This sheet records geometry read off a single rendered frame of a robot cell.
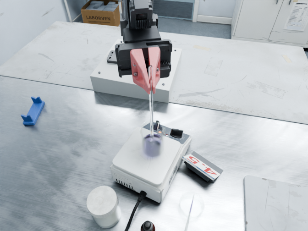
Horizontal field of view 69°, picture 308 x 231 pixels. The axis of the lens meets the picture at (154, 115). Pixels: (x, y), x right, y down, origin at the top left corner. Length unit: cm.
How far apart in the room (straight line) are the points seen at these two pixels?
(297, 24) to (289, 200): 258
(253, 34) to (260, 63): 201
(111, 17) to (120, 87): 204
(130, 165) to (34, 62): 69
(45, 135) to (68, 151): 10
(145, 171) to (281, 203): 31
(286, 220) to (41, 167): 58
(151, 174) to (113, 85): 38
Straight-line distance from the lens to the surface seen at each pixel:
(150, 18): 41
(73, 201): 58
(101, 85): 78
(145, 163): 49
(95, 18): 283
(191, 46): 105
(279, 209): 60
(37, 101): 82
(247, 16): 292
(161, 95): 72
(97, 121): 71
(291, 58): 110
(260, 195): 59
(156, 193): 50
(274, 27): 301
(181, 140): 57
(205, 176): 57
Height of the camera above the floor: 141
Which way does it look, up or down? 46 degrees down
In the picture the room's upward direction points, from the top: 1 degrees counter-clockwise
